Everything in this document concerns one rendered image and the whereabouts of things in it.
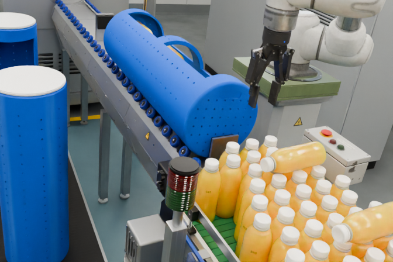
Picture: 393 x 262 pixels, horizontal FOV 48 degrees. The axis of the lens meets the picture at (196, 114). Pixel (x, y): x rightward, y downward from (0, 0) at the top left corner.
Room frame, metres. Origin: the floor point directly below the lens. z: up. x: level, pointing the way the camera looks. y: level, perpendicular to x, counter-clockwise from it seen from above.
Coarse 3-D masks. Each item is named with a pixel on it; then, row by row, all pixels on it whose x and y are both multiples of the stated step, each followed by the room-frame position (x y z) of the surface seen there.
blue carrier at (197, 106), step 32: (128, 32) 1.79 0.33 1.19; (160, 32) 2.07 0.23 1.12; (128, 64) 1.66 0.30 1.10; (160, 64) 1.48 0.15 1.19; (192, 64) 1.78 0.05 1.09; (160, 96) 1.38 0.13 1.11; (192, 96) 1.26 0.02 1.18; (224, 96) 1.29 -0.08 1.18; (192, 128) 1.23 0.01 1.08; (224, 128) 1.29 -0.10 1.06
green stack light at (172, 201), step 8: (168, 192) 0.73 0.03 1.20; (176, 192) 0.72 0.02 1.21; (184, 192) 0.73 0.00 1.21; (192, 192) 0.73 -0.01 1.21; (168, 200) 0.73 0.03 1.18; (176, 200) 0.72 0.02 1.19; (184, 200) 0.72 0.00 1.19; (192, 200) 0.74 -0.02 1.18; (176, 208) 0.72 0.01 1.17; (184, 208) 0.72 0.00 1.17
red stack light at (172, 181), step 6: (168, 168) 0.75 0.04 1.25; (168, 174) 0.74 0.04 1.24; (174, 174) 0.73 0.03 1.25; (198, 174) 0.75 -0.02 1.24; (168, 180) 0.74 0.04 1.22; (174, 180) 0.73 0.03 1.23; (180, 180) 0.72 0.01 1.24; (186, 180) 0.72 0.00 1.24; (192, 180) 0.73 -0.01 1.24; (168, 186) 0.74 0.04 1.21; (174, 186) 0.73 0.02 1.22; (180, 186) 0.72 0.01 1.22; (186, 186) 0.72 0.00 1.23; (192, 186) 0.73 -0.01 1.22
